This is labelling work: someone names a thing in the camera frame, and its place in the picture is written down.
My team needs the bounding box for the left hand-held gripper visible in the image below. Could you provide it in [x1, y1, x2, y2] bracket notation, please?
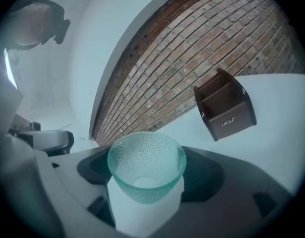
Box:
[0, 83, 74, 156]

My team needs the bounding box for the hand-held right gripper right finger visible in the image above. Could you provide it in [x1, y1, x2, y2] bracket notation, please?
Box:
[117, 146, 295, 238]

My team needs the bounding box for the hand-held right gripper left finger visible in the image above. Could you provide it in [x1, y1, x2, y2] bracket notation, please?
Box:
[35, 145, 143, 238]

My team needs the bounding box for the green textured glass cup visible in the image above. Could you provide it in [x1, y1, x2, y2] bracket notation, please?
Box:
[107, 132, 187, 205]

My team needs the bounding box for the brown wooden desk organizer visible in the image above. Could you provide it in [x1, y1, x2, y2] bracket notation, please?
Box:
[193, 67, 257, 142]

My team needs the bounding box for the person's head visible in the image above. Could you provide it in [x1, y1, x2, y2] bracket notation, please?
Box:
[6, 0, 69, 51]

